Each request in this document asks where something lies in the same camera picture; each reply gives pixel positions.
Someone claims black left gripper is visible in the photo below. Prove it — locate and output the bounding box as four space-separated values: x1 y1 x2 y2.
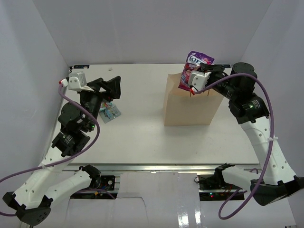
81 76 121 131

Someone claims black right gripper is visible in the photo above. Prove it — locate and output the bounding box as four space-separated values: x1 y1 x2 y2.
199 62 239 100

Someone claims purple Fox's candy bag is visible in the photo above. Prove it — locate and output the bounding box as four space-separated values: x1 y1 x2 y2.
178 51 215 91

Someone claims grey Himalaya mints packet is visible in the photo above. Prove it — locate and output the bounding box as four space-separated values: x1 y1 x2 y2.
99 102 121 123

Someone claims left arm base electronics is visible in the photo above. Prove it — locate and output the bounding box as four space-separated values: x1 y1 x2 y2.
70 175 117 200

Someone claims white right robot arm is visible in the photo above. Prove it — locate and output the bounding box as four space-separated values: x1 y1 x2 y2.
199 62 304 206

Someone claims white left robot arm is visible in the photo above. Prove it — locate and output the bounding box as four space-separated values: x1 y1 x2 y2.
3 64 219 226

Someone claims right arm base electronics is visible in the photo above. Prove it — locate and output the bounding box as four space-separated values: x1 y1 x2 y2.
194 175 238 201

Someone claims brown paper bag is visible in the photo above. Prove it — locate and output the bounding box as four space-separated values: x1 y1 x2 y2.
163 73 223 126

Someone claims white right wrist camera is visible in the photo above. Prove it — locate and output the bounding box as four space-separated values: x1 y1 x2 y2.
188 70 211 95

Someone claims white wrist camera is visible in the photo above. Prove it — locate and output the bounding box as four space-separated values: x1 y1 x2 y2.
59 72 94 92
188 70 211 95

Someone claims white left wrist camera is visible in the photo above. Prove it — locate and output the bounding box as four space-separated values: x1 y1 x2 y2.
59 72 94 92

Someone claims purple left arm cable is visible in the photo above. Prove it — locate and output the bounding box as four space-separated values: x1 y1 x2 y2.
0 83 117 217

